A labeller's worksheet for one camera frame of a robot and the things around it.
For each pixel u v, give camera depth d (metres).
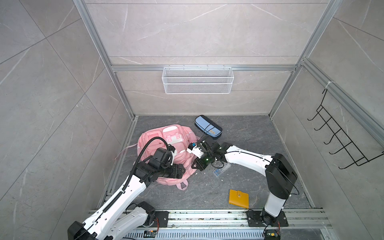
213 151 0.66
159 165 0.56
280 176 0.46
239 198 0.78
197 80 1.01
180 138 0.97
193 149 0.76
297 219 0.75
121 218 0.54
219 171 0.90
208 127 1.06
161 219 0.73
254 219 0.73
